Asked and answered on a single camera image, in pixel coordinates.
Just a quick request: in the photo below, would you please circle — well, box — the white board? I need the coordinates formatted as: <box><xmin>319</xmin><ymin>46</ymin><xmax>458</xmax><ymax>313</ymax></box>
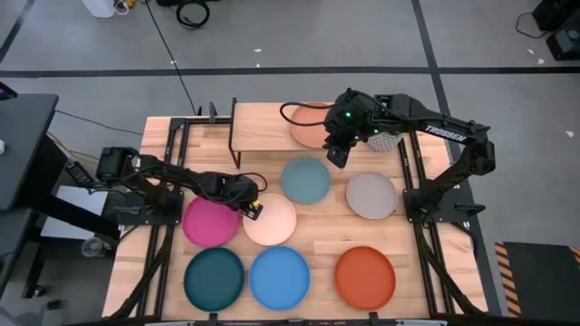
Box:
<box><xmin>40</xmin><ymin>184</ymin><xmax>111</xmax><ymax>241</ymax></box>

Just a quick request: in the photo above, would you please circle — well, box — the white container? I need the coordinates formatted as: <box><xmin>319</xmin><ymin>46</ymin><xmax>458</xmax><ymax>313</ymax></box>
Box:
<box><xmin>81</xmin><ymin>0</ymin><xmax>117</xmax><ymax>19</ymax></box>

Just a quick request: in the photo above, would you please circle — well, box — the warm grey plate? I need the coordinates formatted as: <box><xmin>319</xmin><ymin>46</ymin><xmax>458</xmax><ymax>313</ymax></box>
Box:
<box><xmin>345</xmin><ymin>170</ymin><xmax>399</xmax><ymax>221</ymax></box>

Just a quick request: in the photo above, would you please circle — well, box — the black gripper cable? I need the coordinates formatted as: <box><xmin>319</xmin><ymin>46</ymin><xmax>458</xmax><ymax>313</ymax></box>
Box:
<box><xmin>234</xmin><ymin>171</ymin><xmax>269</xmax><ymax>195</ymax></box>
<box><xmin>278</xmin><ymin>101</ymin><xmax>337</xmax><ymax>129</ymax></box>

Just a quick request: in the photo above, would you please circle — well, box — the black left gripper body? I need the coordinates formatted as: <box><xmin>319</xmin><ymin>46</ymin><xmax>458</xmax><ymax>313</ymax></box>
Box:
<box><xmin>211</xmin><ymin>173</ymin><xmax>261</xmax><ymax>212</ymax></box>

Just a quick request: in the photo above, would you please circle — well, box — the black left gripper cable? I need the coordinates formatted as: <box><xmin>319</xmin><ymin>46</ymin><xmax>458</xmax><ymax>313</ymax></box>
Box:
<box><xmin>234</xmin><ymin>171</ymin><xmax>269</xmax><ymax>195</ymax></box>

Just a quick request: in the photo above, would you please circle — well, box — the blue-grey plate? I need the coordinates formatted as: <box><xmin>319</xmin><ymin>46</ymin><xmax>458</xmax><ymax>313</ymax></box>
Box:
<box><xmin>280</xmin><ymin>157</ymin><xmax>332</xmax><ymax>206</ymax></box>

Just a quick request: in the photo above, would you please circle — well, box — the clear glass jar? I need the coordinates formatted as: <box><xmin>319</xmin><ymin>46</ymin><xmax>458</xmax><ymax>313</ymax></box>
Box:
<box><xmin>81</xmin><ymin>235</ymin><xmax>112</xmax><ymax>260</ymax></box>

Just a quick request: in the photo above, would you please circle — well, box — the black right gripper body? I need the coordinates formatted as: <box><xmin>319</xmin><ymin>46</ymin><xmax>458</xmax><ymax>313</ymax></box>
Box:
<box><xmin>323</xmin><ymin>87</ymin><xmax>387</xmax><ymax>149</ymax></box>

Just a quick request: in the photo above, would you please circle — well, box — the magenta plate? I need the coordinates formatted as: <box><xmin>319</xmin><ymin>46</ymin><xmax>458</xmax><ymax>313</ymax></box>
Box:
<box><xmin>181</xmin><ymin>195</ymin><xmax>241</xmax><ymax>248</ymax></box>

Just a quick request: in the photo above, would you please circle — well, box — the salmon plate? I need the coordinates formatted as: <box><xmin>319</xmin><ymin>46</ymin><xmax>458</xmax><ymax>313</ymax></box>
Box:
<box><xmin>288</xmin><ymin>101</ymin><xmax>337</xmax><ymax>149</ymax></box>

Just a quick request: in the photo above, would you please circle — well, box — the black desk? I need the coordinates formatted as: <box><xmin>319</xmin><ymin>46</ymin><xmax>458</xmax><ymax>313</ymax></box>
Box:
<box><xmin>0</xmin><ymin>92</ymin><xmax>61</xmax><ymax>214</ymax></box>

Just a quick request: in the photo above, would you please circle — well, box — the wooden shelf with black legs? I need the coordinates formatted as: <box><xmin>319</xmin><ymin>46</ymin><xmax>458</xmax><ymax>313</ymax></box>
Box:
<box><xmin>228</xmin><ymin>97</ymin><xmax>369</xmax><ymax>169</ymax></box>

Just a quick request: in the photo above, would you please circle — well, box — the black yellow hazard-striped mat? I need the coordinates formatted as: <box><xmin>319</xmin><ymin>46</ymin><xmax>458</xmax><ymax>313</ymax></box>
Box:
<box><xmin>493</xmin><ymin>240</ymin><xmax>580</xmax><ymax>323</ymax></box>

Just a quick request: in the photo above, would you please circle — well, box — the pale pink plate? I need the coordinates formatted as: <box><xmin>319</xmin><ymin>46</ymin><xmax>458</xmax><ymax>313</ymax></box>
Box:
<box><xmin>242</xmin><ymin>193</ymin><xmax>298</xmax><ymax>247</ymax></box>

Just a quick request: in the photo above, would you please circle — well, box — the black equipment case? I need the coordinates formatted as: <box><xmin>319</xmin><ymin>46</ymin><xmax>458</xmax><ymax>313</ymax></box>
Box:
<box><xmin>531</xmin><ymin>0</ymin><xmax>580</xmax><ymax>62</ymax></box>

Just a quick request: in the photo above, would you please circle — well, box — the black power adapter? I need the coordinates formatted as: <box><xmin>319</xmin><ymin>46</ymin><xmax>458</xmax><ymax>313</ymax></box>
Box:
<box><xmin>64</xmin><ymin>161</ymin><xmax>94</xmax><ymax>187</ymax></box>

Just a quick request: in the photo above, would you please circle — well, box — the coiled black cable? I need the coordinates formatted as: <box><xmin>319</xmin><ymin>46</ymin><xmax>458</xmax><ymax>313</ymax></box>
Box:
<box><xmin>175</xmin><ymin>0</ymin><xmax>211</xmax><ymax>31</ymax></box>

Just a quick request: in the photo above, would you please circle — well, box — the black metal rig frame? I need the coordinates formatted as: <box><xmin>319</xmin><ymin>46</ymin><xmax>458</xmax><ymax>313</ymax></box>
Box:
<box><xmin>101</xmin><ymin>101</ymin><xmax>490</xmax><ymax>326</ymax></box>

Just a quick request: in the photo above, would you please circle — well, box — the bright blue plate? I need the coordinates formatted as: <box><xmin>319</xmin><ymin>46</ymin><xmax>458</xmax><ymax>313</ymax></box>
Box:
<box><xmin>248</xmin><ymin>245</ymin><xmax>312</xmax><ymax>312</ymax></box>

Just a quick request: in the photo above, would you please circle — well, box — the orange plate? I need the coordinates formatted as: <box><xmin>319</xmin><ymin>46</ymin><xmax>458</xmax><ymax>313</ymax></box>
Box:
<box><xmin>333</xmin><ymin>245</ymin><xmax>397</xmax><ymax>312</ymax></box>

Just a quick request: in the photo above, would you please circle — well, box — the dark teal plate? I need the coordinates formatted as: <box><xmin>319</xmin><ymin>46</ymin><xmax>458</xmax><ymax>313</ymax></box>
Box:
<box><xmin>183</xmin><ymin>246</ymin><xmax>246</xmax><ymax>313</ymax></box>

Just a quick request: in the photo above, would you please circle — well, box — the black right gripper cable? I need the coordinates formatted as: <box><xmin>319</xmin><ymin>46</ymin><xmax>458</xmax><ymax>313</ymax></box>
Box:
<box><xmin>278</xmin><ymin>101</ymin><xmax>337</xmax><ymax>129</ymax></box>

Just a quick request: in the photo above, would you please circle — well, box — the thin black floor cable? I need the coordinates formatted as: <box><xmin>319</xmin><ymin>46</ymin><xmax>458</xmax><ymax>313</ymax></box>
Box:
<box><xmin>143</xmin><ymin>0</ymin><xmax>199</xmax><ymax>115</ymax></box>

